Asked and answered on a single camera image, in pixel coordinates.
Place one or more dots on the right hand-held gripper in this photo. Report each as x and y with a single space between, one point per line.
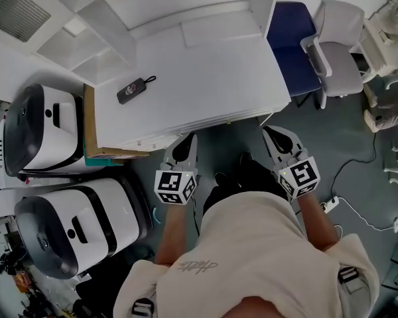
302 176

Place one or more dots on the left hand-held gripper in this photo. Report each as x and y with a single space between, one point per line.
170 182

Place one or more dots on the person's right forearm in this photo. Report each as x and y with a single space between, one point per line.
318 224

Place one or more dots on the person's left forearm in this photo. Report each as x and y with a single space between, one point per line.
177 234

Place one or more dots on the person's black trouser legs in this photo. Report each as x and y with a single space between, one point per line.
252 181

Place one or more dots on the teal curved plastic piece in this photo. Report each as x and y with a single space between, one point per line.
156 215

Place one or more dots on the white power strip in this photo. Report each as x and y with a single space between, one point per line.
330 203

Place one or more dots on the flat cardboard box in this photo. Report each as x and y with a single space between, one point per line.
89 131

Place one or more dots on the blue chair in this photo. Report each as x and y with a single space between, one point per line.
292 51

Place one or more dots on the grey white office chair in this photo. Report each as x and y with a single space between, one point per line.
338 65

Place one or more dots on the person's cream shirt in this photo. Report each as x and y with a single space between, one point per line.
268 253

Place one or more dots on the white black wheeled robot cart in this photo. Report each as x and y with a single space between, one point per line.
86 224
36 131

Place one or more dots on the white charger plug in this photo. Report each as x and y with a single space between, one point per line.
396 224

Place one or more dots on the white ornate dresser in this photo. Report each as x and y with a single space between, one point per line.
391 38

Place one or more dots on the person's chin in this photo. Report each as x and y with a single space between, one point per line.
252 308

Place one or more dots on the cluttered white work table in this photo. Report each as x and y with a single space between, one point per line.
20 287

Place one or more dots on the grey vent grille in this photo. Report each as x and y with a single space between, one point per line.
16 12

